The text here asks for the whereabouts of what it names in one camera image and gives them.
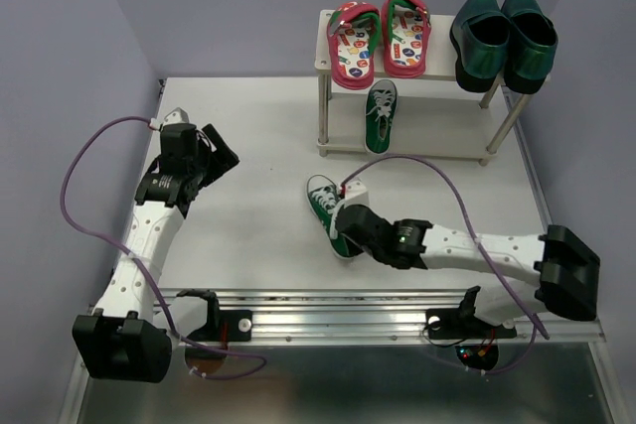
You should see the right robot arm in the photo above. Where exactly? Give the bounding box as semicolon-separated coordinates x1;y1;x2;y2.
335;205;600;335

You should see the green loafer shoe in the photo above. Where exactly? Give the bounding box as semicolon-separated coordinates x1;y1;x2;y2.
501;0;558;95
449;0;511;93

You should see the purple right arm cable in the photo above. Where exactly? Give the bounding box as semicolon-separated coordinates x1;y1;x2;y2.
342;155;550;376

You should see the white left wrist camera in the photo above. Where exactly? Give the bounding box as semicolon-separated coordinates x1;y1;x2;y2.
148;107;190;131

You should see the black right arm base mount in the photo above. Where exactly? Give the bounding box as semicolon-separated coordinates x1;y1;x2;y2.
423;286;517;341

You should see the pink flip-flop with letters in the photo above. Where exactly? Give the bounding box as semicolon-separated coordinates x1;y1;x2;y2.
381;0;432;78

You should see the aluminium table edge rail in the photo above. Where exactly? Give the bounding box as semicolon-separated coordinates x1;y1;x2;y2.
81;288;605;346

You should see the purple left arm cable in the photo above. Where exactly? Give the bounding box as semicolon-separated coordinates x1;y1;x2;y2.
59;115;267;381

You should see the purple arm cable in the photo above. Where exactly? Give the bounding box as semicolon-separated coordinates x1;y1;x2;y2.
342;155;550;376
59;115;267;381

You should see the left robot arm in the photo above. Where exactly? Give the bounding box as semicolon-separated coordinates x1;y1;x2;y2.
72;121;239;383

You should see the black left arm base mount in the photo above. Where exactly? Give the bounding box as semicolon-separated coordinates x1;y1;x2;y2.
169;289;252;344

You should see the green canvas sneaker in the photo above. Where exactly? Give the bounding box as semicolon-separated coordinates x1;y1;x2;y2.
306;174;356;260
365;79;398;154

